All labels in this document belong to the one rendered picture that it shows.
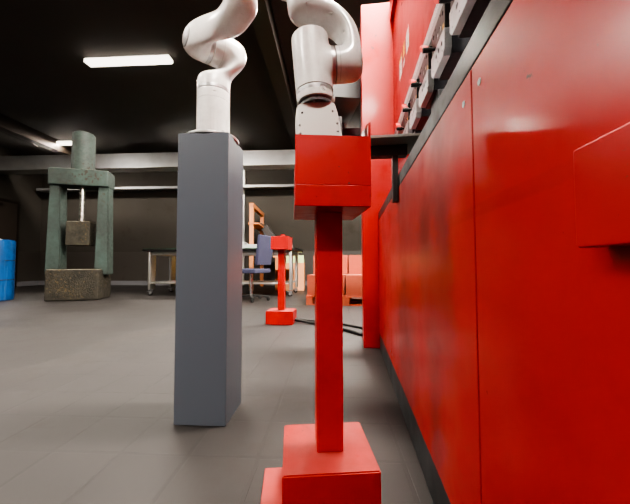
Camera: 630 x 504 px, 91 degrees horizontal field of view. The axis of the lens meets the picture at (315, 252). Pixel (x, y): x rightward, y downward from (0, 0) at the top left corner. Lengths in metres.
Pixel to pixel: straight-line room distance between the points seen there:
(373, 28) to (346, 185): 2.00
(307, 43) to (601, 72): 0.58
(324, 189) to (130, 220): 9.29
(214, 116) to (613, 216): 1.17
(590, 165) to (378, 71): 2.19
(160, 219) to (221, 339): 8.36
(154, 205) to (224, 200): 8.44
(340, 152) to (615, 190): 0.51
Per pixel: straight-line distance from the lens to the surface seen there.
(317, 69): 0.76
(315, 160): 0.67
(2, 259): 6.64
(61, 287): 6.03
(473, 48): 0.58
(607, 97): 0.31
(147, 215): 9.59
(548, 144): 0.36
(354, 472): 0.77
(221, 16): 1.31
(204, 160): 1.18
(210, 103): 1.29
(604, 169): 0.27
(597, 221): 0.27
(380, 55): 2.48
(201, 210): 1.14
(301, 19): 0.89
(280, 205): 8.33
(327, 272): 0.70
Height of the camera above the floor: 0.54
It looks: 2 degrees up
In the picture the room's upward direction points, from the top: straight up
